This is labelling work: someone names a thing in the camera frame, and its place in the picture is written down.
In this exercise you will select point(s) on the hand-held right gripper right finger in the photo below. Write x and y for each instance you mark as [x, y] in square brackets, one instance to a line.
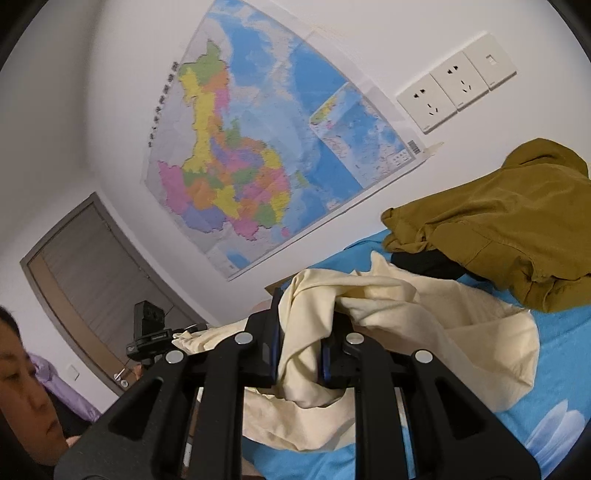
[324, 364]

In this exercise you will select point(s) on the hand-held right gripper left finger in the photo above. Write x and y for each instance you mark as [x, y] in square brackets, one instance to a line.
[272, 355]

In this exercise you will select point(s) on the cream garment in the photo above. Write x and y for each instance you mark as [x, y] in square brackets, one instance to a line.
[415, 332]

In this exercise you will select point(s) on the brown board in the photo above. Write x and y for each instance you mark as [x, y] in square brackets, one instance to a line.
[277, 285]

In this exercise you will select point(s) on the grey brown door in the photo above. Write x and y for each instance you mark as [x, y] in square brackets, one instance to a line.
[92, 277]

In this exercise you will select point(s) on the purple cloth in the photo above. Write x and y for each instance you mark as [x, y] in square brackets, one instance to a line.
[64, 387]

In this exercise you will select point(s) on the person's face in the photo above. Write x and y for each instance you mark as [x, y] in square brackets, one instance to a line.
[23, 392]

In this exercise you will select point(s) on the black garment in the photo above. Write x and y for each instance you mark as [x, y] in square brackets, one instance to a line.
[429, 265]

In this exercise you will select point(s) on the olive green garment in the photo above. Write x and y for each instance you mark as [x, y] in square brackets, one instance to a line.
[508, 221]

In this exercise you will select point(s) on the blue flower print blanket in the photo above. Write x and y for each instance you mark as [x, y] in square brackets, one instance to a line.
[563, 369]

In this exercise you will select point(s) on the small white wall switch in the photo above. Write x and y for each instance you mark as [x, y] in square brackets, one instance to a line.
[71, 372]

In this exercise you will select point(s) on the colourful wall map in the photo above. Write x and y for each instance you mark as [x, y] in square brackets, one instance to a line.
[277, 138]

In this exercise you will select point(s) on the white wall socket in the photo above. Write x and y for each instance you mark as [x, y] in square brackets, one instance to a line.
[427, 104]
[459, 81]

